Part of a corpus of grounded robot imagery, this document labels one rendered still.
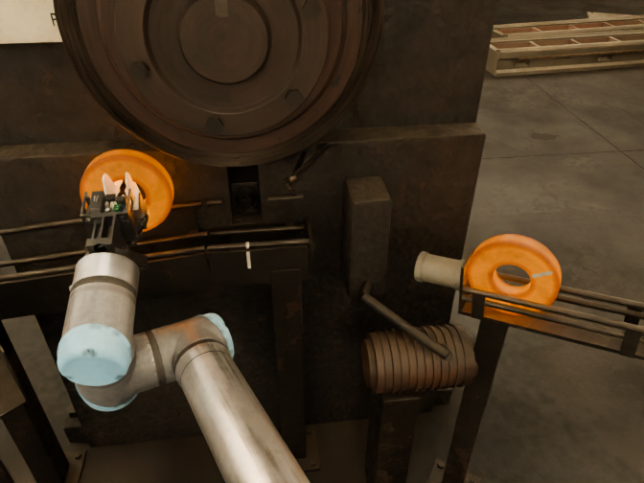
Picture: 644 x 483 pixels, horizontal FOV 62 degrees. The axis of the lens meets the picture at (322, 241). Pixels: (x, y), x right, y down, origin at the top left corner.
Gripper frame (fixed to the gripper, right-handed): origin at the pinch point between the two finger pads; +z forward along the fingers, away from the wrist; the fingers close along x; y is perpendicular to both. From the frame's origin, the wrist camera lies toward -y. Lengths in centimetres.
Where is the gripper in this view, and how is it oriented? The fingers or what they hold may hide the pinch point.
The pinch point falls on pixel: (126, 182)
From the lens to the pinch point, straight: 101.9
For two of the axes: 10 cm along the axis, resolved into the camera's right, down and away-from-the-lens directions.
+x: -9.9, 0.8, -0.9
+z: -1.2, -7.8, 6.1
